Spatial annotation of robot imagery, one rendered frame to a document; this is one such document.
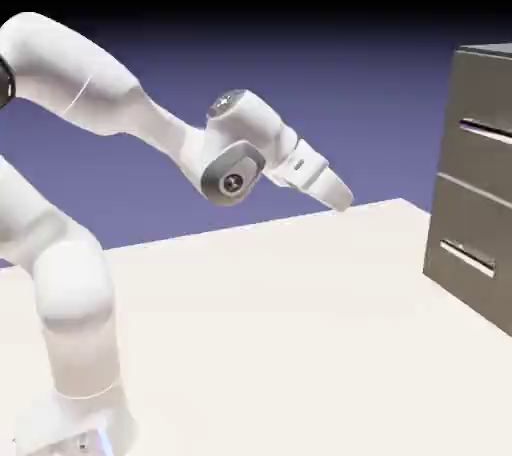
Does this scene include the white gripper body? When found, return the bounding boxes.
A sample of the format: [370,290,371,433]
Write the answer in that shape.
[308,166,355,212]

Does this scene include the grey metal cabinet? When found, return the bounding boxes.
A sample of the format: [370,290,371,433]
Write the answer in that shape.
[422,42,512,338]

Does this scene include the grey drawer front with handle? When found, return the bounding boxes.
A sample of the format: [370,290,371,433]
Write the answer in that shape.
[422,172,512,337]
[437,49,512,198]

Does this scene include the silver bar drawer handle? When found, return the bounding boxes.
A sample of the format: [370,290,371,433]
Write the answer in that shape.
[458,118,512,145]
[438,238,497,279]

